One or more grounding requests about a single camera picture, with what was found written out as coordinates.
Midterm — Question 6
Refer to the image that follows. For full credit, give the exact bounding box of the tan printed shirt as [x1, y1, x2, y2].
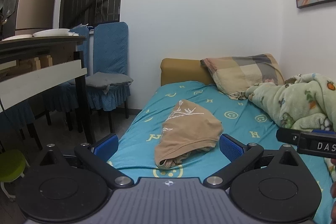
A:
[154, 99, 223, 169]

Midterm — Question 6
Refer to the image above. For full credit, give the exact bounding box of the person's right hand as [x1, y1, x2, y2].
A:
[329, 158, 336, 217]

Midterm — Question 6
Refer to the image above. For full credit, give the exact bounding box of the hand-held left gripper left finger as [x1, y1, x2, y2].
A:
[39, 133, 134, 189]

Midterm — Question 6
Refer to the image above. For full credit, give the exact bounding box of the teal printed bed sheet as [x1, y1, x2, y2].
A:
[106, 81, 336, 224]

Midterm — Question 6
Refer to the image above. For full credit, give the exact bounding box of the dark dining table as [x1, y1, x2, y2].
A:
[0, 35, 95, 144]

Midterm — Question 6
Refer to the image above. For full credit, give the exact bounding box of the green round stool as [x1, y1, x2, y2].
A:
[0, 149, 30, 199]

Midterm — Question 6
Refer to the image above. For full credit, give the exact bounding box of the white crumpled paper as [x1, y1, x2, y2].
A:
[69, 22, 91, 36]

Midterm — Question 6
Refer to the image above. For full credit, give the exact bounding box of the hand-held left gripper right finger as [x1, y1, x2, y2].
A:
[205, 134, 302, 189]

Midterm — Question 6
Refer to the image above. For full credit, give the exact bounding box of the blue covered chair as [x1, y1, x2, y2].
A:
[0, 101, 42, 151]
[85, 22, 133, 132]
[50, 26, 90, 132]

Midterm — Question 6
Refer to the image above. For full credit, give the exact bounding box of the brown refrigerator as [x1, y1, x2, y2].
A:
[3, 0, 59, 39]

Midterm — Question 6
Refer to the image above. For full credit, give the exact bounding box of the grey seat cushion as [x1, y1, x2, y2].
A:
[85, 72, 133, 94]

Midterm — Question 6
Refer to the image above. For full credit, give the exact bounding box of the plaid pillow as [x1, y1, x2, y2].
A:
[201, 54, 285, 100]

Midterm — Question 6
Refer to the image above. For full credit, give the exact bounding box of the green printed fleece blanket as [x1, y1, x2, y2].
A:
[245, 73, 336, 182]

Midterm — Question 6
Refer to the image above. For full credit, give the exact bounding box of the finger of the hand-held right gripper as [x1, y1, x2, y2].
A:
[276, 128, 301, 146]

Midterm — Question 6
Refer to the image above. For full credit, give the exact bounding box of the yellow headboard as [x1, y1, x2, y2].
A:
[161, 58, 216, 86]

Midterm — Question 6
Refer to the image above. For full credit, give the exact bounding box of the white plate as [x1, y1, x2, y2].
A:
[33, 29, 70, 38]
[1, 34, 34, 41]

